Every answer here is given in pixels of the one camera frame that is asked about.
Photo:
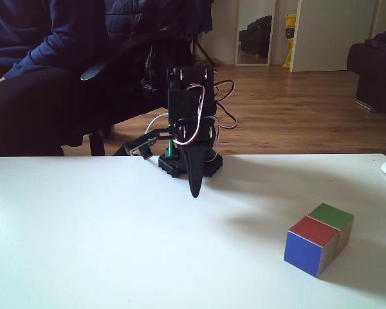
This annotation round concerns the green topped wooden cube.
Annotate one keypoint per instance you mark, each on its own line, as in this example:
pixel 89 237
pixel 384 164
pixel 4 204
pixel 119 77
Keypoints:
pixel 331 215

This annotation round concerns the red and blue cube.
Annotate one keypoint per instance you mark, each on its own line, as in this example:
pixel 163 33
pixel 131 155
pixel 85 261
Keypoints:
pixel 304 251

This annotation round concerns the green table clamp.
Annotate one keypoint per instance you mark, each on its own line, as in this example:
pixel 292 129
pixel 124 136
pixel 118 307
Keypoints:
pixel 171 151

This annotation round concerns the black tripod stand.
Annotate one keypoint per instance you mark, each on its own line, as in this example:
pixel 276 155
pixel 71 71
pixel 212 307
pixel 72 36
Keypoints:
pixel 193 58

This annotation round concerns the black shiny bag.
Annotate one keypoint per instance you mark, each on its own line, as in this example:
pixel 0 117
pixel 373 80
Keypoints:
pixel 167 58

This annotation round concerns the white framed mirror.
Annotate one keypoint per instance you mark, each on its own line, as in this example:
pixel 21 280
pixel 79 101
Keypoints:
pixel 255 32

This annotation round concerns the yellow bag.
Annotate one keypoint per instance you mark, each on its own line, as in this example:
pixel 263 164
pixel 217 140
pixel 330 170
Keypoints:
pixel 290 48

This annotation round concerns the black office chair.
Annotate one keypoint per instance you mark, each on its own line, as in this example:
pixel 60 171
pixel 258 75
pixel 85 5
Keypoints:
pixel 98 69

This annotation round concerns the dark blue quilted jacket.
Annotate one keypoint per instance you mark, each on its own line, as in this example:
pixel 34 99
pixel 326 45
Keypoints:
pixel 132 16

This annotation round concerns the white door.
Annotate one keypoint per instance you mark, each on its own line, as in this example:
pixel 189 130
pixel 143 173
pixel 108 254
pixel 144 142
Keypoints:
pixel 334 25

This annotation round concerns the black sofa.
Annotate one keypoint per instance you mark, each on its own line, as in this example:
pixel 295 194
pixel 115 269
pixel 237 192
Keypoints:
pixel 376 74

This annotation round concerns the person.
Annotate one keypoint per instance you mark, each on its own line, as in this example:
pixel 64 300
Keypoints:
pixel 35 32

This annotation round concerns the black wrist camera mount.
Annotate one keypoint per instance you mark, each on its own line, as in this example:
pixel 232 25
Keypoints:
pixel 141 146

